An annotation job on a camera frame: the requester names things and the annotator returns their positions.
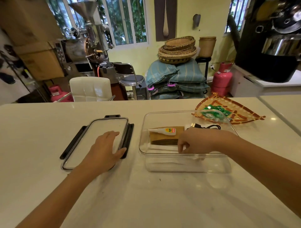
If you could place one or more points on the wide round woven basket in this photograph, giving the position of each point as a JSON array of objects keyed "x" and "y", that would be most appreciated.
[{"x": 176, "y": 57}]

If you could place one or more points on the clear lid with black clips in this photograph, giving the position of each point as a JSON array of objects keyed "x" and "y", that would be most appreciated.
[{"x": 98, "y": 128}]

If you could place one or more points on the person's right forearm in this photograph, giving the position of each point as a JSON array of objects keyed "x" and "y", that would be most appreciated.
[{"x": 263, "y": 169}]

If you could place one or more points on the silver coffee roaster machine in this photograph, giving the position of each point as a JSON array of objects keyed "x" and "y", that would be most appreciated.
[{"x": 87, "y": 47}]

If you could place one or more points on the brown cardboard sheets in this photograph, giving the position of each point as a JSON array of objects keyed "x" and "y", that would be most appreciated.
[{"x": 162, "y": 139}]

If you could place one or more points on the clear plastic container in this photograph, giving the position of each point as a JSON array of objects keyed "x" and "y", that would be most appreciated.
[{"x": 188, "y": 164}]

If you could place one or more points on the small barred window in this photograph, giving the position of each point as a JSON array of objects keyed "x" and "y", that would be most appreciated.
[{"x": 236, "y": 14}]

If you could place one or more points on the person's right hand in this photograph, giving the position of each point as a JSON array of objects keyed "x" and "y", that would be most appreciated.
[{"x": 199, "y": 141}]

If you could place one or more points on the person's right fingers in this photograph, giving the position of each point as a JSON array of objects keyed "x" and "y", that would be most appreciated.
[{"x": 181, "y": 146}]

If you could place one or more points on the woven bamboo tray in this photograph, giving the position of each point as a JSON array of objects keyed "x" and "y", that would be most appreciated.
[{"x": 239, "y": 110}]

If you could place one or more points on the wooden spoon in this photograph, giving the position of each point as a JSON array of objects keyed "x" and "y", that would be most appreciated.
[{"x": 166, "y": 25}]

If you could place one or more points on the person's left forearm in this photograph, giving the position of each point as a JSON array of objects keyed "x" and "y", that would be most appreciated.
[{"x": 58, "y": 197}]

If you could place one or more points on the white padded chair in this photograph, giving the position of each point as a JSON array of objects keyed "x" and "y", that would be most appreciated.
[{"x": 90, "y": 89}]

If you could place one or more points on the brown wall panel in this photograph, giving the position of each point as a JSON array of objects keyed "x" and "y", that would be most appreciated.
[{"x": 158, "y": 18}]

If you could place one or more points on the blue striped sack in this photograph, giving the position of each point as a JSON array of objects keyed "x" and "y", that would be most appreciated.
[
  {"x": 160, "y": 72},
  {"x": 178, "y": 95},
  {"x": 190, "y": 71},
  {"x": 188, "y": 86}
]

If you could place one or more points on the small black box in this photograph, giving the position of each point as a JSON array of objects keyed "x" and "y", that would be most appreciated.
[{"x": 141, "y": 92}]

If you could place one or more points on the large cardboard box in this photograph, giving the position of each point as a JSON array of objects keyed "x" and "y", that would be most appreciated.
[{"x": 28, "y": 18}]

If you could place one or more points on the white folded paper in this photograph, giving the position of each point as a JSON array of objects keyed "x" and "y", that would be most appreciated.
[{"x": 162, "y": 148}]

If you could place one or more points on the chrome black bar stool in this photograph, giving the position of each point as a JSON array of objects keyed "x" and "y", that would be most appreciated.
[{"x": 130, "y": 79}]

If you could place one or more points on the pink gas cylinder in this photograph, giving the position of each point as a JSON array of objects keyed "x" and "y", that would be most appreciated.
[
  {"x": 57, "y": 94},
  {"x": 221, "y": 78}
]

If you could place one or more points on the black metal stand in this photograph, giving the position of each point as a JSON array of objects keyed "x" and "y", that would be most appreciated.
[{"x": 204, "y": 61}]

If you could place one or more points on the wall-mounted scoop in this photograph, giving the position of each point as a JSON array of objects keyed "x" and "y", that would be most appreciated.
[{"x": 196, "y": 20}]

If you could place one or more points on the white framed window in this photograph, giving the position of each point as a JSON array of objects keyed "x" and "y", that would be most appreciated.
[{"x": 127, "y": 21}]

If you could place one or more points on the person's left hand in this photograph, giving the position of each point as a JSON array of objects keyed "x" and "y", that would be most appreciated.
[{"x": 101, "y": 152}]

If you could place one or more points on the white cabinet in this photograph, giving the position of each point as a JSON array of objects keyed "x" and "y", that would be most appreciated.
[{"x": 244, "y": 87}]

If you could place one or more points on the pile of green circuit boards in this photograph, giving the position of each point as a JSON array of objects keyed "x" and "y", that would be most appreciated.
[{"x": 215, "y": 112}]

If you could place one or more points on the large black coffee roaster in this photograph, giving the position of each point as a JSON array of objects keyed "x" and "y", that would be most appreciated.
[{"x": 265, "y": 47}]

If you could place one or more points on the white glue bottle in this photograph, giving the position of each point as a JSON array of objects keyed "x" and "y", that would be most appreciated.
[{"x": 162, "y": 130}]

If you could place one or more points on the tall woven basket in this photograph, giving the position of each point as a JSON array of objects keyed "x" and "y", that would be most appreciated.
[{"x": 207, "y": 47}]

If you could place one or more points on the person's left thumb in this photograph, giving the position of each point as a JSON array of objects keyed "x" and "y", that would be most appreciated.
[{"x": 112, "y": 134}]

